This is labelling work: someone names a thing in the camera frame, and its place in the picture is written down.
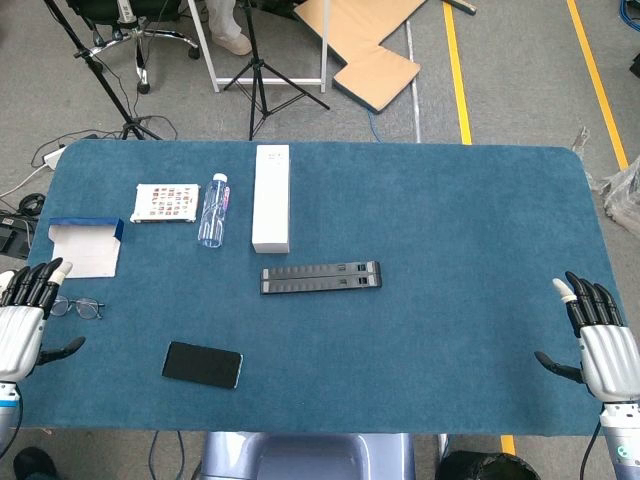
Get tall white rectangular box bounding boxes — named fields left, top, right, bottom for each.
left=251, top=144, right=292, bottom=255

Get white power strip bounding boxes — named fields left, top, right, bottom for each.
left=42, top=144, right=69, bottom=170

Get white metal frame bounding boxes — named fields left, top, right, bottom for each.
left=187, top=0, right=335, bottom=94

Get lilac robot base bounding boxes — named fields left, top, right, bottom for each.
left=198, top=431, right=417, bottom=480

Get crumpled plastic wrap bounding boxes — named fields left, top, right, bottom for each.
left=569, top=125, right=640, bottom=232

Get white card with coloured pictures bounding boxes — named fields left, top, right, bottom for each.
left=129, top=182, right=201, bottom=225

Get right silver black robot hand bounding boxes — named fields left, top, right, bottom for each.
left=533, top=271, right=640, bottom=404

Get person's beige shoe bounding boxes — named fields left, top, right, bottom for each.
left=211, top=30, right=253, bottom=57

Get thin-framed eyeglasses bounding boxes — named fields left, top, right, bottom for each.
left=51, top=294, right=106, bottom=321

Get open white blue box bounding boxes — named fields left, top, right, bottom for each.
left=48, top=216, right=125, bottom=279

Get blue cable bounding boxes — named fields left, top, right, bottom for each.
left=367, top=107, right=396, bottom=143

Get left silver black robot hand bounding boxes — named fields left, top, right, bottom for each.
left=0, top=257, right=87, bottom=384

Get black waste bin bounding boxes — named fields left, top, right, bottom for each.
left=435, top=449, right=542, bottom=480

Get black smartphone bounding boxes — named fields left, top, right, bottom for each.
left=161, top=341, right=245, bottom=390

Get black folding laptop stand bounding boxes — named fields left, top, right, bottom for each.
left=259, top=260, right=383, bottom=296

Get black camera tripod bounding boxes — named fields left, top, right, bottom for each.
left=222, top=0, right=331, bottom=142

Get black office chair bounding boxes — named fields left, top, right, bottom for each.
left=72, top=0, right=201, bottom=95

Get brown cardboard foam mat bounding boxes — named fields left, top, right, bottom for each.
left=293, top=0, right=428, bottom=114

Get blue table cloth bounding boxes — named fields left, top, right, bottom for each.
left=13, top=139, right=626, bottom=435

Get clear plastic water bottle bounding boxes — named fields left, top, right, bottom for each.
left=198, top=172, right=232, bottom=249

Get black light stand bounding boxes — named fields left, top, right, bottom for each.
left=42, top=0, right=164, bottom=141

